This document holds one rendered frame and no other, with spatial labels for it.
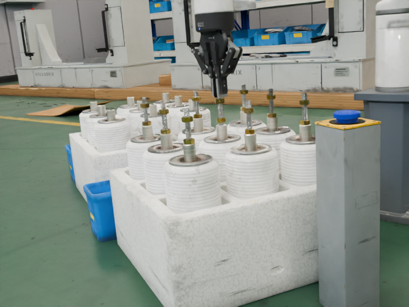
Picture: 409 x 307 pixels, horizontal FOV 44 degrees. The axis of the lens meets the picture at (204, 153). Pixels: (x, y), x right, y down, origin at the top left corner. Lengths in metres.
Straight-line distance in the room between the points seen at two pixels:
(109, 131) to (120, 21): 2.84
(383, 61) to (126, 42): 3.10
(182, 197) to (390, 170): 0.57
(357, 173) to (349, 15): 2.22
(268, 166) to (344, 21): 2.15
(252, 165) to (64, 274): 0.47
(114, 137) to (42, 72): 3.69
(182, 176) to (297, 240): 0.24
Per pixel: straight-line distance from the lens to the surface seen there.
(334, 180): 0.79
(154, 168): 0.94
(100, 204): 1.20
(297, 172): 0.94
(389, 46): 1.22
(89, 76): 4.42
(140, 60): 4.22
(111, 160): 1.32
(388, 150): 1.23
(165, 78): 4.09
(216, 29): 0.96
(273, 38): 6.27
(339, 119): 0.78
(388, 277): 1.02
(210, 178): 0.84
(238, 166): 0.88
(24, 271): 1.16
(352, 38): 2.97
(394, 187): 1.25
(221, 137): 1.01
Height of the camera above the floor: 0.46
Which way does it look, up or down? 13 degrees down
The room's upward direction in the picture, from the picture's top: 4 degrees counter-clockwise
